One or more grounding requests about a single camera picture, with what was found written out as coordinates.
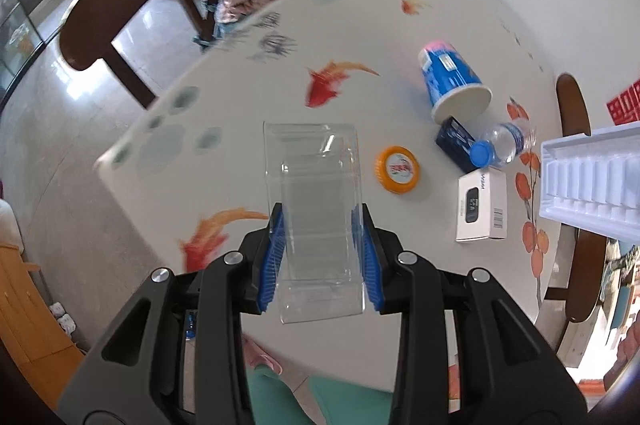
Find orange wooden cabinet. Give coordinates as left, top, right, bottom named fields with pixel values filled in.
left=0, top=239, right=87, bottom=407

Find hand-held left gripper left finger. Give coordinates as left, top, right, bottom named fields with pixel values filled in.
left=57, top=202, right=286, bottom=425

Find white ribbed plastic tray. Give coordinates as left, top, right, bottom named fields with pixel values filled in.
left=538, top=120, right=640, bottom=242

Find clear bottle with blue label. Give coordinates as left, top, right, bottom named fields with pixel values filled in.
left=469, top=117, right=539, bottom=170

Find dark blue gum box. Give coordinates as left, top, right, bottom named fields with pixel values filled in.
left=434, top=115, right=477, bottom=174

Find orange round lid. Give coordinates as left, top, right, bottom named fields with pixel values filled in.
left=373, top=145, right=422, bottom=196

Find clear plastic box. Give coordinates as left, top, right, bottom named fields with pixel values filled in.
left=263, top=121, right=365, bottom=325

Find person's teal trousers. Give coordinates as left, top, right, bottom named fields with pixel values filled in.
left=247, top=365, right=396, bottom=425

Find red wall decoration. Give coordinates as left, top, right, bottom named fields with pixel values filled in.
left=605, top=79, right=640, bottom=124

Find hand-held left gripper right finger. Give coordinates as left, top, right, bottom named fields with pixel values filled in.
left=350, top=203, right=588, bottom=425

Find blue paper cup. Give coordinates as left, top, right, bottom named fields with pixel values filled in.
left=417, top=38, right=493, bottom=126

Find white cardboard box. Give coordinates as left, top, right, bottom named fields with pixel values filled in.
left=454, top=168, right=509, bottom=244

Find pink slipper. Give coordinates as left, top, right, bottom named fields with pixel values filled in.
left=243, top=334, right=284, bottom=376

